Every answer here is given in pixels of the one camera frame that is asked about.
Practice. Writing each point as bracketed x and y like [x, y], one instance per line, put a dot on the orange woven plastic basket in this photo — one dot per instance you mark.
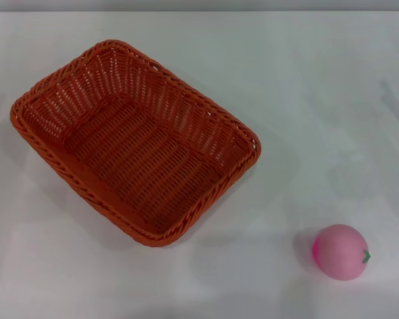
[136, 159]

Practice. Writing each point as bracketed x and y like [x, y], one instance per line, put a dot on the pink peach toy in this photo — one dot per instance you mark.
[342, 252]

